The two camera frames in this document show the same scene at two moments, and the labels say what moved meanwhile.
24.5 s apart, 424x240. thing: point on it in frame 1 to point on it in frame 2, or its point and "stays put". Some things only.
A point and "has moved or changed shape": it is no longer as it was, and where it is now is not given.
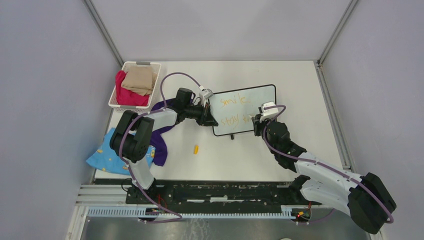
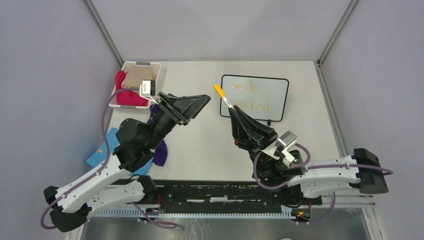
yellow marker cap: [196, 150] to [219, 90]
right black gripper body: [259, 125] to [253, 147]
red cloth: [125, 96] stays put
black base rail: [172, 194] stays put
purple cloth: [159, 151] stays put
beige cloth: [140, 79] stays put
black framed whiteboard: [233, 110] has moved or changed shape
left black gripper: [207, 119] to [183, 108]
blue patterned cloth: [105, 158] stays put
